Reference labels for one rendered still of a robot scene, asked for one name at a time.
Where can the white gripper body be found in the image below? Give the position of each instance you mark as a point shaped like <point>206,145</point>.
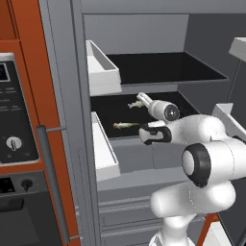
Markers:
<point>144,98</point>

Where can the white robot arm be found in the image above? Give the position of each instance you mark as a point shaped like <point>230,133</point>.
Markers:
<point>208,160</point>

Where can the pale fish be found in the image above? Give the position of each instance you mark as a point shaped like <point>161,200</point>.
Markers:
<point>135,104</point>

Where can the fish with orange head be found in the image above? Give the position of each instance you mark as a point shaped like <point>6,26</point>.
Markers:
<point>125,125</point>

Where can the black fridge shelf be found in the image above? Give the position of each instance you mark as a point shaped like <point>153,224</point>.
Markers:
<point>109,109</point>
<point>166,67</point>

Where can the white fridge door bin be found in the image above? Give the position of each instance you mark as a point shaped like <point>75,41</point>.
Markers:
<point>229,118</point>
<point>101,68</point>
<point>238,48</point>
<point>104,153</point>

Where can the grey fridge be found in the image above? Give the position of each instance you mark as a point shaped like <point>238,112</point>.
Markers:
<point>137,32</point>

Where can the grey fridge drawer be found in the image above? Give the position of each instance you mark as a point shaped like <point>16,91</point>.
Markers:
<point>128,214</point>

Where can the orange counter cabinet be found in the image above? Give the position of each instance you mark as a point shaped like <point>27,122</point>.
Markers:
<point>209,229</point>

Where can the black oven control panel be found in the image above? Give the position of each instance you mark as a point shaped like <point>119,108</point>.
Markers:
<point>14,112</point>

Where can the orange tall cabinet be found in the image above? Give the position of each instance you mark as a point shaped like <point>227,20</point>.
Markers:
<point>30,29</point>

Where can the white round oven knob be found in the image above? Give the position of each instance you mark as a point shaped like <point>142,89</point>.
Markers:
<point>13,143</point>

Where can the black round oven knob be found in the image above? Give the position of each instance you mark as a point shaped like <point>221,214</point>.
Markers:
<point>27,184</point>

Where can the black oven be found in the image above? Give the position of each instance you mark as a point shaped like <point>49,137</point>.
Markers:
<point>22,217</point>

